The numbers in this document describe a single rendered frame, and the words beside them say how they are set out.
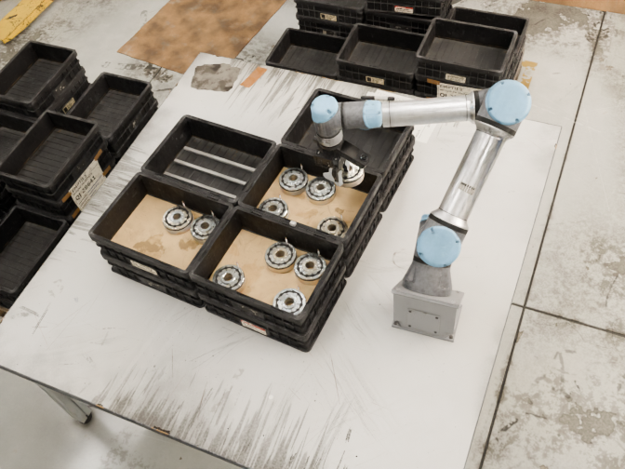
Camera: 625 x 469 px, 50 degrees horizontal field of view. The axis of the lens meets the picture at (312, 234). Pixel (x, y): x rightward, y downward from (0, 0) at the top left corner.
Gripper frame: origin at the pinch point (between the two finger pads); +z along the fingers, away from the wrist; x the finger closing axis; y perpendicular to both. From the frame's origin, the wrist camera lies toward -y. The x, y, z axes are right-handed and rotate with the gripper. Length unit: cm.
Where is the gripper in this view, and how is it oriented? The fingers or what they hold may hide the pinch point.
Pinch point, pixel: (344, 178)
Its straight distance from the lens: 215.1
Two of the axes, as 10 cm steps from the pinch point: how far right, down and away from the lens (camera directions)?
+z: 1.5, 4.9, 8.6
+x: -4.2, 8.2, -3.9
